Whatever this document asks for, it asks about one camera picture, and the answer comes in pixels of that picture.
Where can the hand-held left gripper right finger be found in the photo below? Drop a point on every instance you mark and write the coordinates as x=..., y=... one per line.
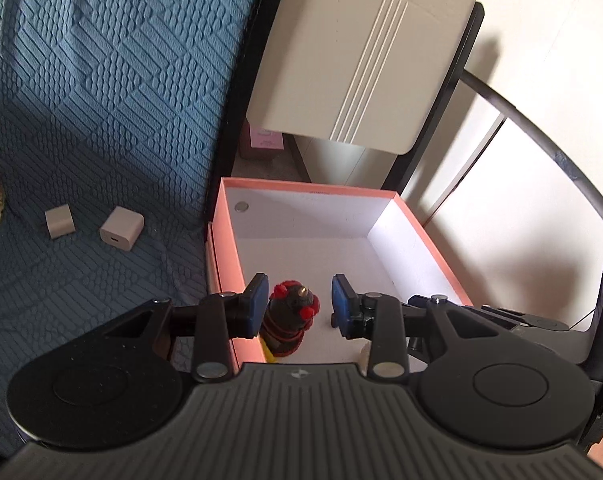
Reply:
x=341, y=305

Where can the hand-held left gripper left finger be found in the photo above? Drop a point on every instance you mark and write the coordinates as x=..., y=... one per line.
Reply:
x=256, y=305

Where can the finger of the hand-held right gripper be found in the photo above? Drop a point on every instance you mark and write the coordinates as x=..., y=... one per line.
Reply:
x=526, y=319

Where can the red and black toy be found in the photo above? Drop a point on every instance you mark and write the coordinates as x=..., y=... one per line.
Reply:
x=284, y=315

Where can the pink shoe box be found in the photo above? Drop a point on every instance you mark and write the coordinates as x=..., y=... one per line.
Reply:
x=301, y=230

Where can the white charger cube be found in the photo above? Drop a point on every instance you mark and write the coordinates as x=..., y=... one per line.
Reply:
x=59, y=222
x=121, y=225

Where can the pink carton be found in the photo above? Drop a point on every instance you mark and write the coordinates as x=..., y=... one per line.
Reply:
x=266, y=137

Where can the black curved tube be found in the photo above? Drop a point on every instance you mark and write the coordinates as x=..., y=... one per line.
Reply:
x=531, y=115

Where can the blue textured chair cover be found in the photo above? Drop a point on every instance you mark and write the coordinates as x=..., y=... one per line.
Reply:
x=106, y=85

